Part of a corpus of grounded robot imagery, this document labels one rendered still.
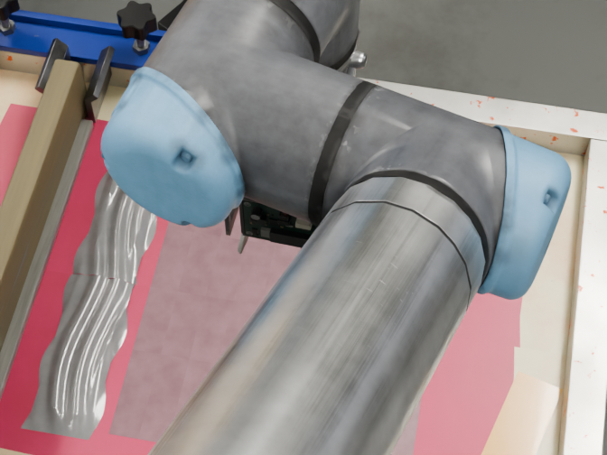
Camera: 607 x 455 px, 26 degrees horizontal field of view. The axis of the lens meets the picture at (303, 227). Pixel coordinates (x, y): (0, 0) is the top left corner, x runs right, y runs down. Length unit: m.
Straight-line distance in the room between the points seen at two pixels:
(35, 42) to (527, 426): 0.70
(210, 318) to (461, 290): 0.84
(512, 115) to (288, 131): 0.89
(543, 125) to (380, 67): 1.33
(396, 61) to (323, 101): 2.19
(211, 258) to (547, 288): 0.36
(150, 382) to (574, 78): 1.66
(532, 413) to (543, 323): 0.10
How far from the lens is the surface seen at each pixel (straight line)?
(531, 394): 1.36
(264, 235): 0.86
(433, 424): 1.33
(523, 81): 2.80
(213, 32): 0.65
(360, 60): 0.77
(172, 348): 1.37
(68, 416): 1.34
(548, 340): 1.39
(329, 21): 0.69
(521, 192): 0.60
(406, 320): 0.51
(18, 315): 1.36
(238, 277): 1.40
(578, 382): 1.33
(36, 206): 1.38
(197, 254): 1.42
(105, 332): 1.38
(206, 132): 0.62
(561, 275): 1.43
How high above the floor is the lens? 2.17
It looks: 58 degrees down
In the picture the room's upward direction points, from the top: straight up
